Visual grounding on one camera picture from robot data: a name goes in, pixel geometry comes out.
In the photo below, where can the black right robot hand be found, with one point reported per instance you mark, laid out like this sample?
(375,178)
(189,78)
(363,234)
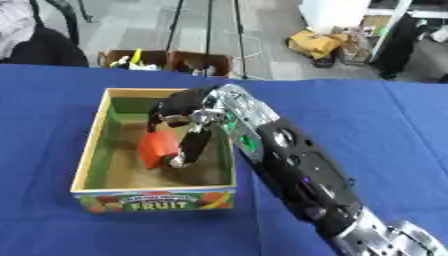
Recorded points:
(181,101)

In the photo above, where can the orange block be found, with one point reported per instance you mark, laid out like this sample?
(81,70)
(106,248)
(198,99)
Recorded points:
(156,148)

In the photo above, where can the silver and black right robot arm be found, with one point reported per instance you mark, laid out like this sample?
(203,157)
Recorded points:
(303,166)

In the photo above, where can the brown cardboard box with items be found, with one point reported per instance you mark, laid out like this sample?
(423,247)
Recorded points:
(201,64)
(131,60)

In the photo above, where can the tan cardboard box green inside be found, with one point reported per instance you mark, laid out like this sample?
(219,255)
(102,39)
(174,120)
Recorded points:
(116,166)

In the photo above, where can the black tripod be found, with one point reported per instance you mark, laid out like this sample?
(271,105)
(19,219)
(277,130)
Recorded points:
(207,36)

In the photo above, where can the black chair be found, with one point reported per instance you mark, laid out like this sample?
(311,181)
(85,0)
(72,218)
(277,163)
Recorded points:
(49,40)

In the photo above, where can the yellow bag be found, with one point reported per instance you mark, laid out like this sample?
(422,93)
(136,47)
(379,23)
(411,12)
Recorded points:
(315,43)

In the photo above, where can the white cabinet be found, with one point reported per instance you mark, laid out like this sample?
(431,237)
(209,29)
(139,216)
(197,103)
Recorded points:
(333,15)

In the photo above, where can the black hanging garment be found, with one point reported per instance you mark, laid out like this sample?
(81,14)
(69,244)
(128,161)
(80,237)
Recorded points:
(399,43)

